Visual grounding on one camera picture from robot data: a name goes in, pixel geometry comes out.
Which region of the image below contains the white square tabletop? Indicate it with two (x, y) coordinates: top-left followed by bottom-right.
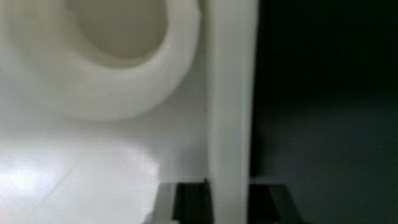
(0, 0), (259, 224)

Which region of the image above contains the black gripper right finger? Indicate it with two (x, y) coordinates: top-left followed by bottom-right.
(248, 184), (307, 224)

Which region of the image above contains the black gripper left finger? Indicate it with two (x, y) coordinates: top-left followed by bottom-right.
(147, 180), (212, 224)

